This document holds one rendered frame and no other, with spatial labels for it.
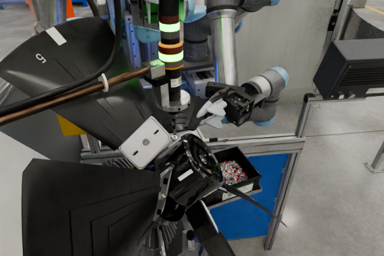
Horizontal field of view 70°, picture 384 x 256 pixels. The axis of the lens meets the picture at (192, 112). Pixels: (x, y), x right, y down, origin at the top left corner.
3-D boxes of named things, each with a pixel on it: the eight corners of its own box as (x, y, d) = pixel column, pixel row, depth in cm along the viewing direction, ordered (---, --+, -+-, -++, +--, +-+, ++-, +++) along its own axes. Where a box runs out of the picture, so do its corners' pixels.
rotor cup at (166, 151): (137, 222, 47) (195, 183, 43) (124, 152, 56) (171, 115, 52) (187, 228, 57) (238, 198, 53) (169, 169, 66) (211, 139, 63)
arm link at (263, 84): (252, 71, 84) (247, 94, 89) (243, 76, 81) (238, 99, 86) (273, 83, 80) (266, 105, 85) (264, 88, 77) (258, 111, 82)
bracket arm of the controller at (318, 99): (306, 104, 104) (308, 97, 103) (303, 100, 107) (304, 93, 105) (365, 100, 107) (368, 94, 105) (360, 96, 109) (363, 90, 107)
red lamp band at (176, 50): (168, 56, 47) (168, 50, 46) (154, 49, 50) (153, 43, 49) (187, 50, 49) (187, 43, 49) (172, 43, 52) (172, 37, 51)
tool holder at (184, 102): (161, 120, 51) (158, 72, 45) (140, 104, 55) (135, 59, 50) (198, 103, 56) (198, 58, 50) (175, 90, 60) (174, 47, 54)
